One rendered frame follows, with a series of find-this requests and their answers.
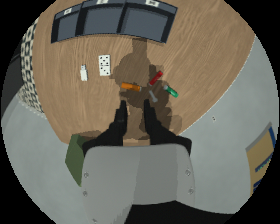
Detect white domino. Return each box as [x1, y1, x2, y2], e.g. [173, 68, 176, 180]
[99, 54, 111, 76]

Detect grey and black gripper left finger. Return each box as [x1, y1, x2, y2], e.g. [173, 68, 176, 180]
[82, 100, 128, 158]

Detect grey usb stick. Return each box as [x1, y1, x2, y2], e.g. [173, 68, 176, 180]
[80, 65, 88, 81]

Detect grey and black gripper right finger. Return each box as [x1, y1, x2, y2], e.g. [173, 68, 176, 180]
[144, 99, 192, 155]

